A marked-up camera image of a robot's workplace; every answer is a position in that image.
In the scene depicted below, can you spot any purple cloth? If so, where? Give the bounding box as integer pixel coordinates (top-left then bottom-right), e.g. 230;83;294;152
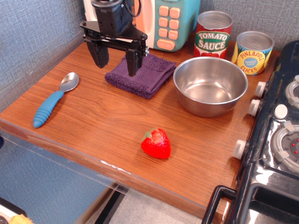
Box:
105;54;176;99

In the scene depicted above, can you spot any tomato sauce can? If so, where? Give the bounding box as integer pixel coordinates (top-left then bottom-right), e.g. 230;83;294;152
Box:
193;11;233;59

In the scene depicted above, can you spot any black toy stove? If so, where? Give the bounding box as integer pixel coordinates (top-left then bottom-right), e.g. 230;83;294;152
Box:
202;41;299;224

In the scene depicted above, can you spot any pineapple slices can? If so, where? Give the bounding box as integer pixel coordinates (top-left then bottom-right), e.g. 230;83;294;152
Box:
231;31;274;75

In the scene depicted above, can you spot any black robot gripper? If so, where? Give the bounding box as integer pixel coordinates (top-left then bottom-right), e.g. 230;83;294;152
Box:
80;0;149;77

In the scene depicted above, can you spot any red toy strawberry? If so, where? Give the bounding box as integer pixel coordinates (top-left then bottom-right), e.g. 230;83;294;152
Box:
141;128;171;159

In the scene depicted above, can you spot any teal toy microwave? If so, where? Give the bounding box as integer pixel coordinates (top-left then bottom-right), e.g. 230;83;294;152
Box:
83;0;201;52

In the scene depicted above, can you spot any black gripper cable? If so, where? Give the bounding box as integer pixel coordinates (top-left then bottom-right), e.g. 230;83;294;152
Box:
122;0;142;18

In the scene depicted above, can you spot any steel bowl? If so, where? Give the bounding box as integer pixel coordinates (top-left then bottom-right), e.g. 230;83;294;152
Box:
173;56;249;118

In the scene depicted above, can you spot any blue handled metal spoon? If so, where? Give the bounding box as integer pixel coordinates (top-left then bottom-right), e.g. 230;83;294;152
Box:
33;72;79;128

